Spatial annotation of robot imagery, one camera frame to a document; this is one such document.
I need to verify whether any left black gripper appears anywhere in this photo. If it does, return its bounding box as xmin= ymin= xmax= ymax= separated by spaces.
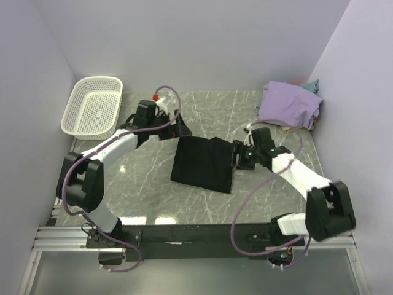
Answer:
xmin=148 ymin=110 xmax=192 ymax=141

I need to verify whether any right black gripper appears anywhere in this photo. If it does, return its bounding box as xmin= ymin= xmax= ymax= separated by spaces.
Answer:
xmin=223 ymin=139 xmax=262 ymax=171

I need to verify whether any black floral t shirt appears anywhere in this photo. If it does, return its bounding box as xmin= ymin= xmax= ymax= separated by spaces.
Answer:
xmin=170 ymin=136 xmax=233 ymax=194

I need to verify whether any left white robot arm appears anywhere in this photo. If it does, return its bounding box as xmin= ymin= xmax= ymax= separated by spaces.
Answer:
xmin=56 ymin=100 xmax=192 ymax=247

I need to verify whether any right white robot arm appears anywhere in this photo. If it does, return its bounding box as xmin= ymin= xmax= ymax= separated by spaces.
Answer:
xmin=232 ymin=124 xmax=356 ymax=245

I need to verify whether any tan folded garment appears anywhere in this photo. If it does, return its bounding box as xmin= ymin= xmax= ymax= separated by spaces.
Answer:
xmin=281 ymin=127 xmax=306 ymax=133

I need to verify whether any folded lavender t shirt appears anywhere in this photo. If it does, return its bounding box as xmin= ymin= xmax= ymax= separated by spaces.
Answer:
xmin=257 ymin=81 xmax=322 ymax=130

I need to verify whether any teal folded garment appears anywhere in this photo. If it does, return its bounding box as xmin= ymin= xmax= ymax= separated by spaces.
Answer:
xmin=300 ymin=79 xmax=319 ymax=95

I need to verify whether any white perforated plastic basket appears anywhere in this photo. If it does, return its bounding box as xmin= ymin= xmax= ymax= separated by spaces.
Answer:
xmin=60 ymin=76 xmax=123 ymax=141

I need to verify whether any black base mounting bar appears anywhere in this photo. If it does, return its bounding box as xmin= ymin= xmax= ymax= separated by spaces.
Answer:
xmin=86 ymin=223 xmax=296 ymax=262

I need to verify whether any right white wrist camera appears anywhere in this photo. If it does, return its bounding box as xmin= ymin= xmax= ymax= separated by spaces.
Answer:
xmin=243 ymin=123 xmax=253 ymax=146

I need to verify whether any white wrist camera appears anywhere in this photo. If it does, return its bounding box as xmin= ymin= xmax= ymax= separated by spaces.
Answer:
xmin=152 ymin=94 xmax=176 ymax=114
xmin=243 ymin=123 xmax=253 ymax=146

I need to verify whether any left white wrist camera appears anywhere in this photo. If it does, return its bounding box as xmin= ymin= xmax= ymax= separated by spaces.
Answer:
xmin=152 ymin=94 xmax=176 ymax=114

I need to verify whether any aluminium rail frame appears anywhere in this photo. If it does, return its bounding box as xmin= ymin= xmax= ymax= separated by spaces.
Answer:
xmin=17 ymin=226 xmax=371 ymax=294

